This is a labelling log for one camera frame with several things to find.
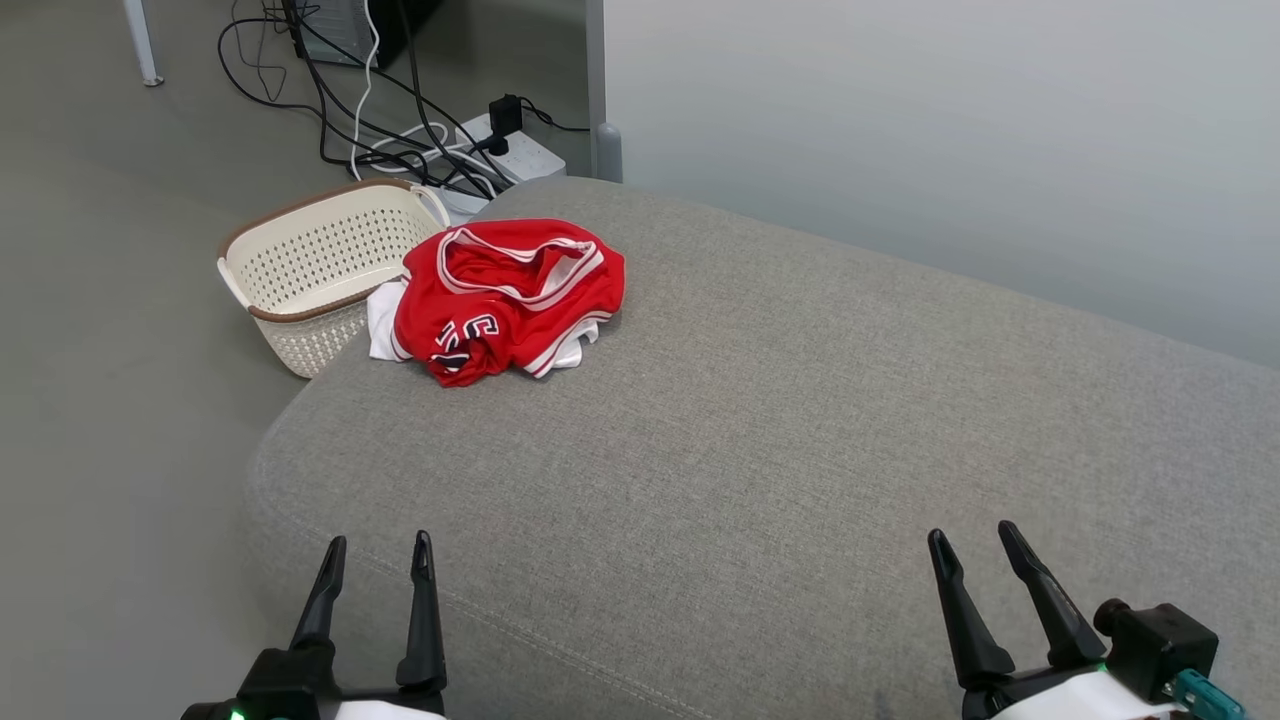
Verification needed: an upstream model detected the red jersey with white sleeves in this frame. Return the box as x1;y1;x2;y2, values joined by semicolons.
366;217;627;389

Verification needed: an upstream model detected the black computer tower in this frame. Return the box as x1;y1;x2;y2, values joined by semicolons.
288;0;443;70

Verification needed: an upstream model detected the white table leg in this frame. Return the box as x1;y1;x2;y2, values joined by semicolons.
121;0;166;89

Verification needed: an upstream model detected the white power cable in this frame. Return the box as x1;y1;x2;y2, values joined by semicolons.
348;0;486;187

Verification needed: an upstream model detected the black power adapter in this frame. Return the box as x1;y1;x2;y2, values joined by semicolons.
487;94;525;157

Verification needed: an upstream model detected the looped black floor cable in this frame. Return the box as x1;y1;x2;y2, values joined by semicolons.
216;0;336;169

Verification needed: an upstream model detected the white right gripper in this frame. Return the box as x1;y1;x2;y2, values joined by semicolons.
927;520;1193;720

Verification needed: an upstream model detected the cream perforated laundry basket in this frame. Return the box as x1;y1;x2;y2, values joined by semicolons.
216;177;453;380

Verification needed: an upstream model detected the thin black adapter cable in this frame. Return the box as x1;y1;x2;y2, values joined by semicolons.
518;98;592;135

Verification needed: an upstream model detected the white power strip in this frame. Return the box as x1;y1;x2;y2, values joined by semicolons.
440;112;568;219

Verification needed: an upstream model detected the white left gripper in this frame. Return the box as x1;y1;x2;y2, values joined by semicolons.
290;530;449;720

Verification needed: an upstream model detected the grey partition post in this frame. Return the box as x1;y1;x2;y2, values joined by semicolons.
584;0;624;184

